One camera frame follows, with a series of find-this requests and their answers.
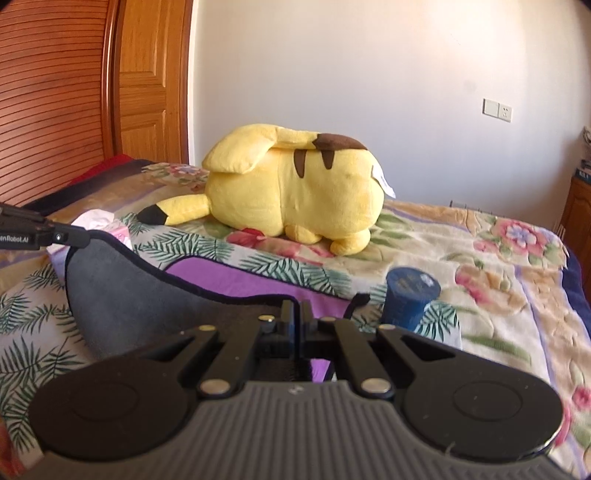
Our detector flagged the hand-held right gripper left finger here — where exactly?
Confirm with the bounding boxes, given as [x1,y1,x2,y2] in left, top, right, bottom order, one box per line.
[139,299,299,400]

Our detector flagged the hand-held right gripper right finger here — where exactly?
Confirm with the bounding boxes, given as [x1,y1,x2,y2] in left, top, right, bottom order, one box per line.
[300,299,459,400]

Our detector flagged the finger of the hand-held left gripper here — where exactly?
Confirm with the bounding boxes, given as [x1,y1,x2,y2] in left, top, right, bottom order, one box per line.
[44,220,92,248]

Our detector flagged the grey purple towel black trim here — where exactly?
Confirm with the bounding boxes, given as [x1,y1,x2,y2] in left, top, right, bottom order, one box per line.
[65,228,371,384]

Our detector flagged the white pink crumpled cloth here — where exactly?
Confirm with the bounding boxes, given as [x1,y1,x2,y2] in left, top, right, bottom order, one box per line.
[71,209,133,246]

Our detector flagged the red cloth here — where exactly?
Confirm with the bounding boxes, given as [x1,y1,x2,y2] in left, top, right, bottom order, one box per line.
[68,154,136,186]

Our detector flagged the dark blue round container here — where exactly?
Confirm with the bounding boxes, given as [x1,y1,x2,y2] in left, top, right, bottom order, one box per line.
[382,266,442,332]

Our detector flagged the yellow plush toy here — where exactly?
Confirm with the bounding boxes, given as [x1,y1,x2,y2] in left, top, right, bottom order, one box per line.
[137,122,396,257]

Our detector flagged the wooden slatted headboard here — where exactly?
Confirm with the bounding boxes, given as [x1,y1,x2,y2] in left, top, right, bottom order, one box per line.
[0,0,122,209]

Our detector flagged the wooden panel door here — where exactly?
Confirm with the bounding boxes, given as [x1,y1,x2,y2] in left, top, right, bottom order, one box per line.
[112,0,195,165]

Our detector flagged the floral printed blanket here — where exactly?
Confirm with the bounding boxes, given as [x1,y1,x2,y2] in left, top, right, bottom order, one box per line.
[0,159,591,480]

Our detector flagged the wooden cabinet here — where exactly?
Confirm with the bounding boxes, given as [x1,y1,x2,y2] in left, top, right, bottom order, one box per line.
[558,175,591,259]

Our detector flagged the white wall socket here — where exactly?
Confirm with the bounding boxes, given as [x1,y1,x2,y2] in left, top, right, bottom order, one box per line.
[482,97,513,123]

